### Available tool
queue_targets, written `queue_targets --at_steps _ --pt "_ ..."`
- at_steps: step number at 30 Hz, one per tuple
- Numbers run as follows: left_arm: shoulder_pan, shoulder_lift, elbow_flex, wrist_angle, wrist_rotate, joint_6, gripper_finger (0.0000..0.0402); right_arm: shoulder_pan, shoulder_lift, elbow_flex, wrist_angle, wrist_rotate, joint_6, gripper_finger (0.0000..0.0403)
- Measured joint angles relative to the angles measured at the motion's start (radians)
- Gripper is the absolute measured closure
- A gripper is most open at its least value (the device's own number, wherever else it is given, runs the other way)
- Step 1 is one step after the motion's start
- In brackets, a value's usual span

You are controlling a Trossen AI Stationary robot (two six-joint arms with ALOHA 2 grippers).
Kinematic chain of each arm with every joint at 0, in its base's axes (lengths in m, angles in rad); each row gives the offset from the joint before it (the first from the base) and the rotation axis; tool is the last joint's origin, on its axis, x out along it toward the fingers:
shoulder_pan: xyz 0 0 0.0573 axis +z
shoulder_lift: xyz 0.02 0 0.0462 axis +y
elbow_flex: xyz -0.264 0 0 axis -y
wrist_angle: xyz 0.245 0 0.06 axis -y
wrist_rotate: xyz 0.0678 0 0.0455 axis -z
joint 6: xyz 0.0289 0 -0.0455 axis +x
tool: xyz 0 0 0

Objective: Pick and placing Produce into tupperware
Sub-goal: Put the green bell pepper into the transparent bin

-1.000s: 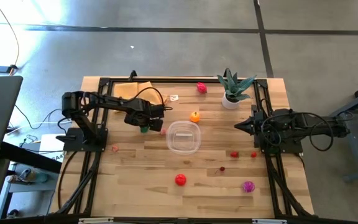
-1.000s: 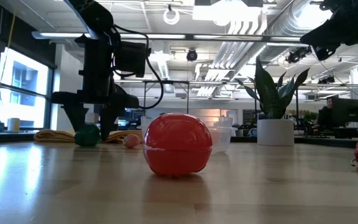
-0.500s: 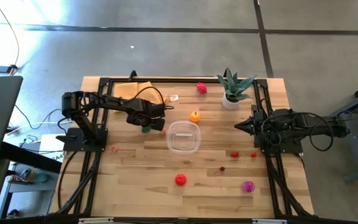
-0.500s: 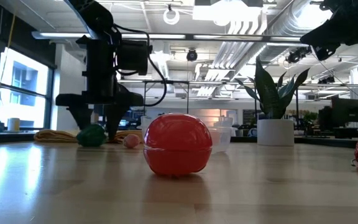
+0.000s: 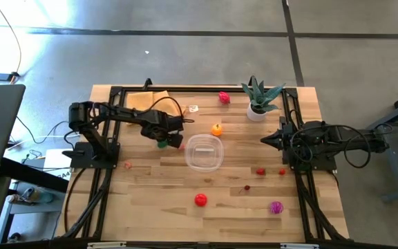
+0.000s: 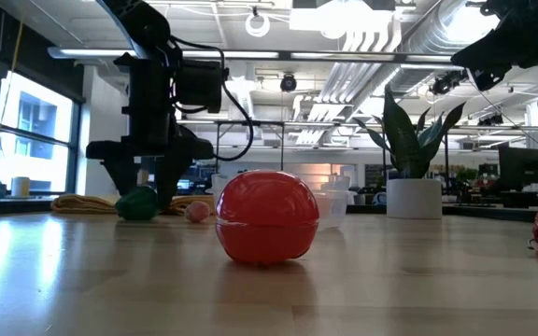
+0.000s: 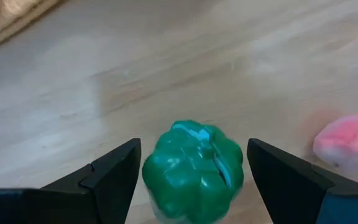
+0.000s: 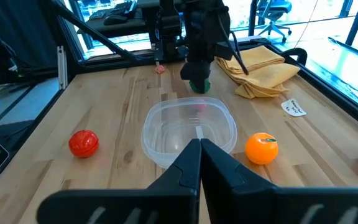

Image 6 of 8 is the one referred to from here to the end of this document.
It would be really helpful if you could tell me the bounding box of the clear plastic tupperware container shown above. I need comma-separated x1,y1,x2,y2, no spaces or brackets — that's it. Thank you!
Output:
210,173,350,230

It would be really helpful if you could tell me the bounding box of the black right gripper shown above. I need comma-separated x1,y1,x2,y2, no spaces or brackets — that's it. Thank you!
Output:
450,0,538,92

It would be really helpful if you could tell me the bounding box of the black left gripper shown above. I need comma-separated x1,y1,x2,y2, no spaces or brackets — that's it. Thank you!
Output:
86,55,215,211

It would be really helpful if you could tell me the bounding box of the white coiled cable ring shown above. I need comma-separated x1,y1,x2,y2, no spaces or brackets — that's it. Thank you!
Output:
244,11,272,38

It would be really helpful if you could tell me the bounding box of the black computer monitor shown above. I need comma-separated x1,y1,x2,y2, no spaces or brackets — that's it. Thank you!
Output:
498,147,538,193

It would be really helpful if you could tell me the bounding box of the snake plant in white pot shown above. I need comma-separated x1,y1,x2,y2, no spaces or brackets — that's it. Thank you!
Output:
352,85,466,220

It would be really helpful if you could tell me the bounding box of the large window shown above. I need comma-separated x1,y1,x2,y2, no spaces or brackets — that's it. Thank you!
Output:
0,69,83,200

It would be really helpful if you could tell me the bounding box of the red toy tomato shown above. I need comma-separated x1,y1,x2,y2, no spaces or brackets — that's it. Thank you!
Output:
215,169,320,265

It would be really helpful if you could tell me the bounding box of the LED light bar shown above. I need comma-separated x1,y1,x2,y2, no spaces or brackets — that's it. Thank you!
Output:
47,45,538,66

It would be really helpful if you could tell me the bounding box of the yellow folded cloth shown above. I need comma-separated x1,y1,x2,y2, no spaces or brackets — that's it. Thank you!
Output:
165,194,217,217
50,193,120,216

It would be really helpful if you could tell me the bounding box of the white cylinder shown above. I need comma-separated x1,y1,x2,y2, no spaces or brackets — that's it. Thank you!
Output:
10,175,31,198

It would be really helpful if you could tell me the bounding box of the green toy pepper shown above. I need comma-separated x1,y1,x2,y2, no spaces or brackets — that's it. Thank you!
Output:
114,185,161,222

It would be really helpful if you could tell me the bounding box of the black aluminium table frame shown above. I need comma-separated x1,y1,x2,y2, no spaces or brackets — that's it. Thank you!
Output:
0,195,538,223

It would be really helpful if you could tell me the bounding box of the black background rig frame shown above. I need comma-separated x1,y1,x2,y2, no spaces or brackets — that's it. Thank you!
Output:
215,119,285,173

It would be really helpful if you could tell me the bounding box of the black hanging camera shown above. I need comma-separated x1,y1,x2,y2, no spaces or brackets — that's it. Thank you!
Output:
429,69,469,97

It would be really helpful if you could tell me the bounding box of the small pink toy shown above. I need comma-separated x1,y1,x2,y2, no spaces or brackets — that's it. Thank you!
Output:
184,200,211,224

